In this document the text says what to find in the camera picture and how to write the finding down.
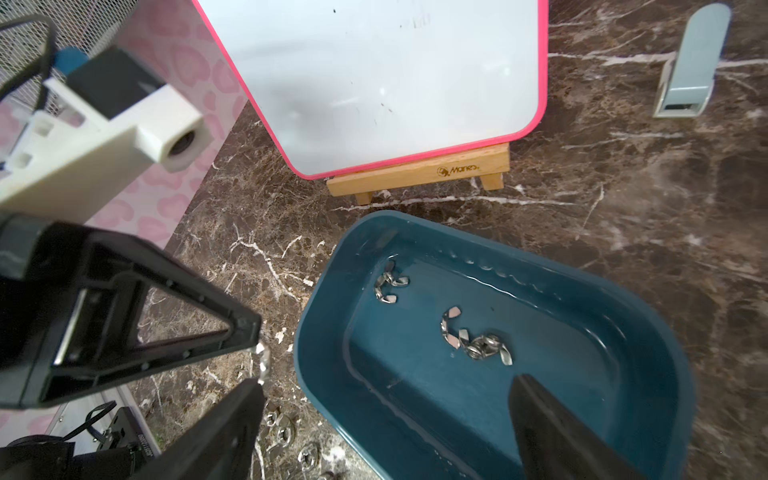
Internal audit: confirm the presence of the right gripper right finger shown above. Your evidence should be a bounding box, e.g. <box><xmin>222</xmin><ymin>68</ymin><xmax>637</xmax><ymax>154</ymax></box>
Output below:
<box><xmin>508</xmin><ymin>374</ymin><xmax>644</xmax><ymax>479</ymax></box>

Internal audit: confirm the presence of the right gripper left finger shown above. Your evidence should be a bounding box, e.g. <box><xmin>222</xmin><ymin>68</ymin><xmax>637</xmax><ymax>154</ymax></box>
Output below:
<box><xmin>132</xmin><ymin>378</ymin><xmax>266</xmax><ymax>480</ymax></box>

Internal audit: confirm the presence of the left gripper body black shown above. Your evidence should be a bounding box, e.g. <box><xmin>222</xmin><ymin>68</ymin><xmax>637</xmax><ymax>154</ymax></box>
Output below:
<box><xmin>1</xmin><ymin>212</ymin><xmax>90</xmax><ymax>408</ymax></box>

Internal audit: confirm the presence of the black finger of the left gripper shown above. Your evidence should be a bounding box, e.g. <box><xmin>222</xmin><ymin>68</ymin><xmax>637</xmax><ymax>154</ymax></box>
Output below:
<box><xmin>54</xmin><ymin>229</ymin><xmax>262</xmax><ymax>395</ymax></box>

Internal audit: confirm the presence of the steel wing nut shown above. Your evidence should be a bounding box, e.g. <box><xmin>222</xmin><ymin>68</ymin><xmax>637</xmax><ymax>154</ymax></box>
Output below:
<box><xmin>253</xmin><ymin>342</ymin><xmax>271</xmax><ymax>386</ymax></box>

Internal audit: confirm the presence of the teal plastic storage box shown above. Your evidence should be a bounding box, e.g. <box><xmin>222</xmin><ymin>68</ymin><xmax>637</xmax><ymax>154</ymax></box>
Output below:
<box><xmin>294</xmin><ymin>210</ymin><xmax>696</xmax><ymax>479</ymax></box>

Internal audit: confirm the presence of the pile of wing nuts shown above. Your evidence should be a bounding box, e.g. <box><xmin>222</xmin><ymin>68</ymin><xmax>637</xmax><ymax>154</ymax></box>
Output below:
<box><xmin>373</xmin><ymin>257</ymin><xmax>514</xmax><ymax>367</ymax></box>

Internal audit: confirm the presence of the white mesh side basket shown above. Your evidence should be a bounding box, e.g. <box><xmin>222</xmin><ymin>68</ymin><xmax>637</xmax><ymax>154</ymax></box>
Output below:
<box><xmin>1</xmin><ymin>1</ymin><xmax>137</xmax><ymax>118</ymax></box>

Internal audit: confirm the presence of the wooden easel stand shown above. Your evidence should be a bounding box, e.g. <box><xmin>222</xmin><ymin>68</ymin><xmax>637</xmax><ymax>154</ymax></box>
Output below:
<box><xmin>326</xmin><ymin>143</ymin><xmax>510</xmax><ymax>206</ymax></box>

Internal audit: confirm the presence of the pink framed whiteboard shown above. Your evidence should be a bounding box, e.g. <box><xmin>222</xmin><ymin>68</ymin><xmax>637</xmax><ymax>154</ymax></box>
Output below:
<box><xmin>195</xmin><ymin>0</ymin><xmax>550</xmax><ymax>180</ymax></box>

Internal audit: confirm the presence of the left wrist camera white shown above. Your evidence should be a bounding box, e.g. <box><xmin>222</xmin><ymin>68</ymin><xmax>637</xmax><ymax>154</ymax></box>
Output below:
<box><xmin>1</xmin><ymin>47</ymin><xmax>212</xmax><ymax>224</ymax></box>

